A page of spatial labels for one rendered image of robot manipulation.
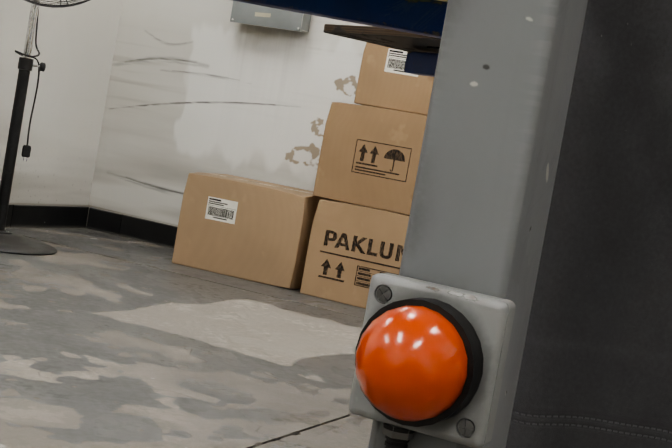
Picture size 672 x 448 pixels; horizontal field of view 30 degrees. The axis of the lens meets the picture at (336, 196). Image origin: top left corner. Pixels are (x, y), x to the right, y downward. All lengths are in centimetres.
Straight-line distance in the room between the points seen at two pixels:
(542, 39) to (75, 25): 589
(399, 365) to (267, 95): 568
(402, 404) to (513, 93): 11
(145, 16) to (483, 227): 607
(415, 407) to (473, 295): 4
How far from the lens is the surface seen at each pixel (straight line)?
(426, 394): 40
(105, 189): 653
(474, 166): 43
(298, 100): 599
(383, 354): 40
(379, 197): 527
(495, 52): 43
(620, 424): 73
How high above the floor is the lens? 72
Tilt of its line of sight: 3 degrees down
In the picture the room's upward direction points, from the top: 10 degrees clockwise
